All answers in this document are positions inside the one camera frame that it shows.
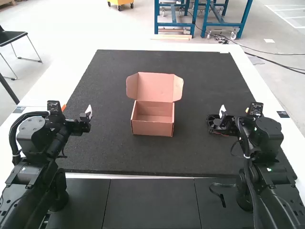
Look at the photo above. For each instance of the cardboard box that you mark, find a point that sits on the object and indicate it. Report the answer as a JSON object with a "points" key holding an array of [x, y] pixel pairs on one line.
{"points": [[152, 109]]}

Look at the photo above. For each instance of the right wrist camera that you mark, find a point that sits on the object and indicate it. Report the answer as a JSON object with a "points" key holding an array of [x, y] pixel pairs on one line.
{"points": [[256, 108]]}

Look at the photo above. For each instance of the dark base panel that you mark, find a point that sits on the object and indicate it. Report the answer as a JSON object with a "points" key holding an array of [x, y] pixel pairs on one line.
{"points": [[221, 214], [152, 202], [88, 202]]}

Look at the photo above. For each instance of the black label sticker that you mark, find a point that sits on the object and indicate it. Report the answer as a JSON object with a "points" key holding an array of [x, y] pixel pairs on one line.
{"points": [[283, 114], [19, 109]]}

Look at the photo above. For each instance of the black table leg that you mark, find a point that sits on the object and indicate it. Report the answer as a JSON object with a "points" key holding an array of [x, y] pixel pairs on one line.
{"points": [[8, 88]]}

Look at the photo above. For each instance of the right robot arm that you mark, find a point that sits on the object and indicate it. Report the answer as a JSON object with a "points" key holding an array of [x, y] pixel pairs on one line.
{"points": [[269, 136]]}

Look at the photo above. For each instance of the black square fan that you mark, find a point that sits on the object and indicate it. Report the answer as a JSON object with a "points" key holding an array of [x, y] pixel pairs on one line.
{"points": [[214, 124]]}

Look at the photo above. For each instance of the blue workbench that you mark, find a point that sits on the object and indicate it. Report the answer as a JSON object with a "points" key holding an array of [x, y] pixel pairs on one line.
{"points": [[175, 23], [224, 23]]}

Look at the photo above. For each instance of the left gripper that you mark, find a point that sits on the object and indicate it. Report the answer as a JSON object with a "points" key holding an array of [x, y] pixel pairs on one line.
{"points": [[78, 127]]}

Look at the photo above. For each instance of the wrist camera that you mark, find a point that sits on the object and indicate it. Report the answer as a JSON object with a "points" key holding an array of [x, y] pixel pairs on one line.
{"points": [[256, 108], [53, 107]]}

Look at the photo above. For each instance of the black mat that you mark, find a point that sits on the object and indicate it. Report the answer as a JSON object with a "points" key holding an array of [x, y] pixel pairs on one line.
{"points": [[107, 100]]}

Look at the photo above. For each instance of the yellow wheeled cart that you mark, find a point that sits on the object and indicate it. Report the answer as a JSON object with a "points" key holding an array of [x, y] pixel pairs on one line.
{"points": [[120, 3]]}

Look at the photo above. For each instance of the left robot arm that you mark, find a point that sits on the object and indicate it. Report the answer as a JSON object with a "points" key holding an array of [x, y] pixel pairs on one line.
{"points": [[31, 140]]}

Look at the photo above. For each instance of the wooden plank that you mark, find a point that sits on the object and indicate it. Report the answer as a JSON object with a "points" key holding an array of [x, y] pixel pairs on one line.
{"points": [[171, 37]]}

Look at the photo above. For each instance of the black chair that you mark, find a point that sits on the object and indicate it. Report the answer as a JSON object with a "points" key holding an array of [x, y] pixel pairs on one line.
{"points": [[12, 35]]}

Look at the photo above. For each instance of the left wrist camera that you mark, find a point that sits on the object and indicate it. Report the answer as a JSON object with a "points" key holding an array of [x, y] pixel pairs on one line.
{"points": [[53, 107]]}

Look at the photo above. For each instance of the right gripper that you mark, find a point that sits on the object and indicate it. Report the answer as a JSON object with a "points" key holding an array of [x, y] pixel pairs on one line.
{"points": [[243, 126]]}

